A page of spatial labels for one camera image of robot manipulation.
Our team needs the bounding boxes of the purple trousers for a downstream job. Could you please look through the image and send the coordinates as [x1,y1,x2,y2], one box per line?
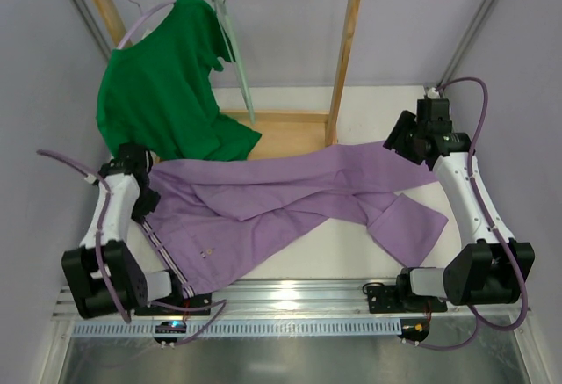
[143,142,448,296]

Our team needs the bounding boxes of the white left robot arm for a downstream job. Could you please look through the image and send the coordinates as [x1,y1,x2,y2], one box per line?
[61,142,184,322]

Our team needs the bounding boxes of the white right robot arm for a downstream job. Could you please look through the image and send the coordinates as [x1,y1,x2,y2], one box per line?
[384,97,535,308]

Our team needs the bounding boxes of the purple clothes hanger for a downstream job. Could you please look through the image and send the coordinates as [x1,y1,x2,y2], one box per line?
[115,0,176,50]

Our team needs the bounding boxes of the pale green clothes hanger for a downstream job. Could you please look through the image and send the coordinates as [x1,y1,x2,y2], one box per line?
[212,0,256,125]

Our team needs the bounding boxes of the green t-shirt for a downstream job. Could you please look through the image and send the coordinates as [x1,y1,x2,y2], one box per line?
[96,0,262,161]

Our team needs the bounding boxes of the left controller board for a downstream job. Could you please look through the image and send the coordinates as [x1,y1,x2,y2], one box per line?
[153,320,187,346]

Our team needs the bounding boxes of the controller board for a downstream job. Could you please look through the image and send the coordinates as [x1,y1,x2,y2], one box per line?
[398,318,430,344]
[153,320,187,346]

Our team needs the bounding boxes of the right controller board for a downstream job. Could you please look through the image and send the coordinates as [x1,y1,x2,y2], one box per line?
[398,318,430,344]

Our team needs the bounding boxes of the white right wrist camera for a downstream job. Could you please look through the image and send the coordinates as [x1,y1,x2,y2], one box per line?
[424,86,442,99]

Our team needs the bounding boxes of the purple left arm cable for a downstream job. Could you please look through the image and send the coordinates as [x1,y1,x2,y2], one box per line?
[35,149,227,352]

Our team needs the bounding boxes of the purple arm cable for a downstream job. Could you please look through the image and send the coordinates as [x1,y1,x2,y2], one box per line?
[397,76,528,353]
[35,149,227,352]

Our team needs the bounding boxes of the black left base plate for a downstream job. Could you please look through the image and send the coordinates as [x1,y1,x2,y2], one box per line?
[134,293,213,316]

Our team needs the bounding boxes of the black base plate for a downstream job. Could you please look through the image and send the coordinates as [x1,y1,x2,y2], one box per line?
[362,282,448,314]
[134,293,213,316]

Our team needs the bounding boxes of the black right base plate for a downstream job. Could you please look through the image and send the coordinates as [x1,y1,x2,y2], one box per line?
[362,282,448,314]

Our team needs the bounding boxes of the aluminium mounting rail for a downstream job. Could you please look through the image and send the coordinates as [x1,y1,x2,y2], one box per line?
[51,279,520,320]

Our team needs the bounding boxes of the slotted grey cable duct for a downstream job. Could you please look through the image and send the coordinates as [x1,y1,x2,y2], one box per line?
[71,318,400,338]

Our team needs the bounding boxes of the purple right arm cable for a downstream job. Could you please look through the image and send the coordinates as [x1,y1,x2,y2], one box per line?
[397,76,528,353]

